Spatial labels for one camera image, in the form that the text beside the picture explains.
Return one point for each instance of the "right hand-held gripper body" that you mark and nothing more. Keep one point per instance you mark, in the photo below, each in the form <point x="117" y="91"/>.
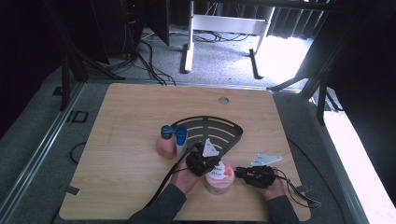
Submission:
<point x="261" y="177"/>

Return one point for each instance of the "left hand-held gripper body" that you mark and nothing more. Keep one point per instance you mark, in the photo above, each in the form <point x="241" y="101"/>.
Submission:
<point x="199" y="161"/>

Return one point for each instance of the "pink round jar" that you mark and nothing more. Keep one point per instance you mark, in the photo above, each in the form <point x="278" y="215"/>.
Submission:
<point x="221" y="183"/>

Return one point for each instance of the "white bottle with blue cap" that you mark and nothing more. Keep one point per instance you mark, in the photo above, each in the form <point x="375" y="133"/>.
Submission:
<point x="181" y="137"/>

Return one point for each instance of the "black slotted corner shelf tray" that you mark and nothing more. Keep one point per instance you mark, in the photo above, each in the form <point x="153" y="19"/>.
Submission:
<point x="224" y="129"/>

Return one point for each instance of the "pink bottle with blue cap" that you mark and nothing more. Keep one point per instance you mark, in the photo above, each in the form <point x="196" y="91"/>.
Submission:
<point x="165" y="147"/>

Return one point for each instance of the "person's right hand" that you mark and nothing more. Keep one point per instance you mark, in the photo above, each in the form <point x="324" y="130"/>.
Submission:
<point x="275" y="191"/>

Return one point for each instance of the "person's left hand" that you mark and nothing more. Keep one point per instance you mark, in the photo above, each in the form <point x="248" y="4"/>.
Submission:
<point x="183" y="179"/>

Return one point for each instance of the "round table grommet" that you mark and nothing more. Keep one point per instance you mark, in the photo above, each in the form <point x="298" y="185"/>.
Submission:
<point x="223" y="100"/>

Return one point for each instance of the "black metal stand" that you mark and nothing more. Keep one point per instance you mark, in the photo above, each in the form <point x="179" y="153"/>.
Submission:
<point x="320" y="93"/>
<point x="65" y="77"/>

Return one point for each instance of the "grey tape piece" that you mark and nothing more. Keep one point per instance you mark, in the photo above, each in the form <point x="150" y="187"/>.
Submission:
<point x="71" y="189"/>

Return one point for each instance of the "black panel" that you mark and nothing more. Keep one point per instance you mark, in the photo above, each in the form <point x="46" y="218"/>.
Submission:
<point x="158" y="18"/>

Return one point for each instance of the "black computer cabinet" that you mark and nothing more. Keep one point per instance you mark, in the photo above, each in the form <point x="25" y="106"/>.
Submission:
<point x="116" y="28"/>

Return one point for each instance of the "dark curtain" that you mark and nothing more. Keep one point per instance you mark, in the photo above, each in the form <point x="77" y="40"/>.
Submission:
<point x="295" y="21"/>

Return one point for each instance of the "aluminium floor rail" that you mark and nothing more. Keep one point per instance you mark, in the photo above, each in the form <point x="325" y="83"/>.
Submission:
<point x="339" y="174"/>
<point x="37" y="155"/>

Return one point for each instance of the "white desk frame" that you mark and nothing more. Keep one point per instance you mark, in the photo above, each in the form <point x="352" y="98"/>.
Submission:
<point x="229" y="24"/>

